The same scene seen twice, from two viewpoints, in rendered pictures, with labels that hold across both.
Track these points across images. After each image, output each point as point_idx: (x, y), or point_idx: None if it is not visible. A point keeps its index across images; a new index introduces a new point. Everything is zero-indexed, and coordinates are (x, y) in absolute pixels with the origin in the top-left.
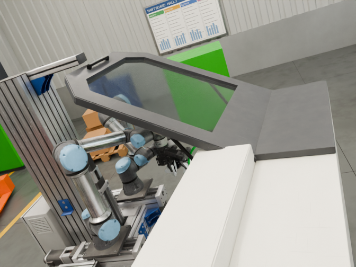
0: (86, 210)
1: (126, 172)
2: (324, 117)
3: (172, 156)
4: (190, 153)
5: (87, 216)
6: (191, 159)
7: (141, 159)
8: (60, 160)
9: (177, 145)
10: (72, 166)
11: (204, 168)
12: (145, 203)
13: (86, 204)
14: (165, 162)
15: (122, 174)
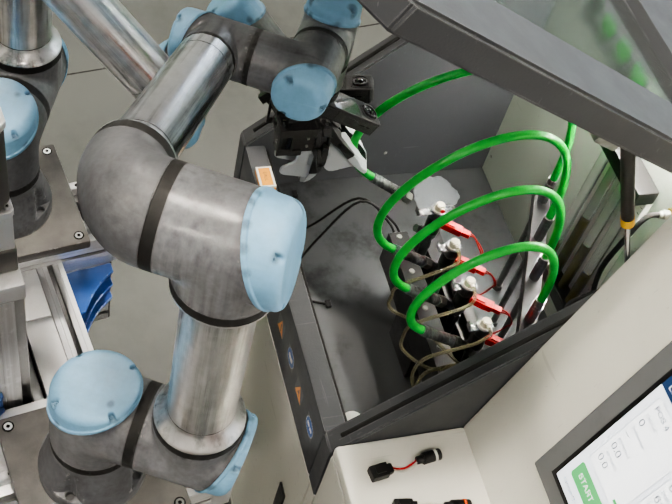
0: (75, 390)
1: (26, 155)
2: None
3: (346, 123)
4: (390, 107)
5: (113, 423)
6: (631, 210)
7: (198, 127)
8: (246, 278)
9: (624, 176)
10: (286, 291)
11: None
12: (64, 257)
13: (210, 400)
14: (309, 144)
15: (8, 164)
